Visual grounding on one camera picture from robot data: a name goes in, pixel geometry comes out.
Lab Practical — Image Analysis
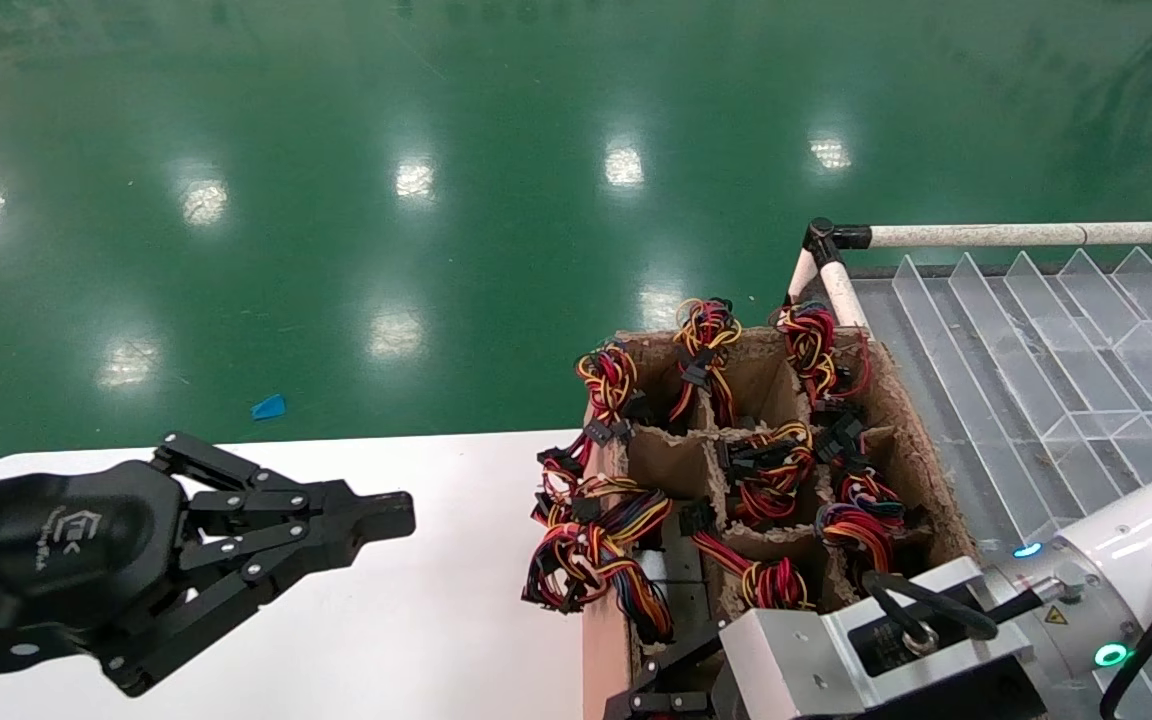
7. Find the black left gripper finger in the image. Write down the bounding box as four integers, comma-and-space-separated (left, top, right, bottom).
153, 431, 417, 537

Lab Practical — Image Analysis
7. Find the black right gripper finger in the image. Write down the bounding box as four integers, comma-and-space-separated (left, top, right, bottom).
603, 622, 739, 720

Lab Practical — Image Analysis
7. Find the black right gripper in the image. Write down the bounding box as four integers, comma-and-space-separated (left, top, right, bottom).
836, 655, 1049, 720

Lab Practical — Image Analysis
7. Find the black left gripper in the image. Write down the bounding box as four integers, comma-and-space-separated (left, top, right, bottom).
0, 460, 417, 699

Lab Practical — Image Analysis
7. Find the brown cardboard divider box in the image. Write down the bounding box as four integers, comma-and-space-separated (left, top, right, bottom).
581, 325, 982, 720

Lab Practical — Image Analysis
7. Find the clear acrylic divider tray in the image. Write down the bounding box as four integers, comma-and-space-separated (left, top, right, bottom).
851, 245, 1152, 720

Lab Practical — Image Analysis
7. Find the black looped camera cable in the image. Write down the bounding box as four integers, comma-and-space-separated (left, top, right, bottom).
861, 568, 999, 643

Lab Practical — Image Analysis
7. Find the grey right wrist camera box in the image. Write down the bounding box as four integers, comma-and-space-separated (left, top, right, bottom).
719, 556, 1032, 720

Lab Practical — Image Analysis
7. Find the power supply with coloured wires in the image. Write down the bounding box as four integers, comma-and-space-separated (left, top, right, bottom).
576, 340, 644, 448
522, 515, 715, 646
719, 420, 819, 528
534, 445, 677, 536
814, 408, 909, 579
671, 297, 744, 428
681, 500, 819, 613
772, 300, 874, 403

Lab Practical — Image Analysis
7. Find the white pipe rack frame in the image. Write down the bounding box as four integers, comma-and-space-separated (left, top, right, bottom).
786, 218, 1152, 331

